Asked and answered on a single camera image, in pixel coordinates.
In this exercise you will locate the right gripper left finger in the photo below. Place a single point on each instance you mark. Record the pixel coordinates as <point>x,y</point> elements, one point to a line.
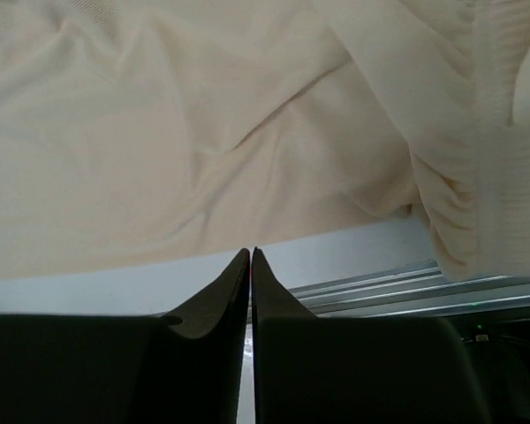
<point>180,367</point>

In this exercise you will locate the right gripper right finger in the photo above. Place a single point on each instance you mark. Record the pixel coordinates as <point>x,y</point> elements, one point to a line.
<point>309,369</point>

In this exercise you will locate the beige trousers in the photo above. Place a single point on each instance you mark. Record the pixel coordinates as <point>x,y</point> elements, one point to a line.
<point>133,132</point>

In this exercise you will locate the aluminium front rail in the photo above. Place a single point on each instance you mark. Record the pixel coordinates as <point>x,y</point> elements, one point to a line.
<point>419,289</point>

